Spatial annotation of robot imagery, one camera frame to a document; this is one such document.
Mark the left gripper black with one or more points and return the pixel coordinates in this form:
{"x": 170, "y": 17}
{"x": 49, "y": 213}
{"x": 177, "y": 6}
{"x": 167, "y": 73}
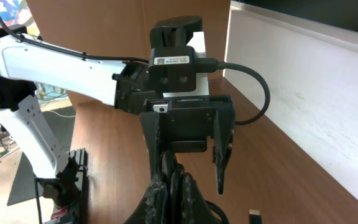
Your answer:
{"x": 183, "y": 125}

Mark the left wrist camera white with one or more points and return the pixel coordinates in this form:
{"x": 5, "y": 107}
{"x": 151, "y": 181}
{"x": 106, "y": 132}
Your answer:
{"x": 172, "y": 69}

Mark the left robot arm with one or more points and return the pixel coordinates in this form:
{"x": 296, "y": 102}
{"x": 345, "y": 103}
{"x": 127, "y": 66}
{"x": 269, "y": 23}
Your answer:
{"x": 30, "y": 77}

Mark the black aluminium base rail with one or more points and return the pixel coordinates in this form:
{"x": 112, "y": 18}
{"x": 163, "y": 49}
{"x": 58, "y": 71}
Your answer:
{"x": 69, "y": 190}

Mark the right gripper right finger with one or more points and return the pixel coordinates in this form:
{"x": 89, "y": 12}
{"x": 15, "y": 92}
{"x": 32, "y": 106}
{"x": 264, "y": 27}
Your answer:
{"x": 195, "y": 209}

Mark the left camera cable black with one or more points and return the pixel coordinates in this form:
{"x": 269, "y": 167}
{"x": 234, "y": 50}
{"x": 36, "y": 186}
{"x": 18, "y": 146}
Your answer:
{"x": 202, "y": 64}

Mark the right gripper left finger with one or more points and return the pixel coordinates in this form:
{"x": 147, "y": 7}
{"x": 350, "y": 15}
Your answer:
{"x": 151, "y": 208}

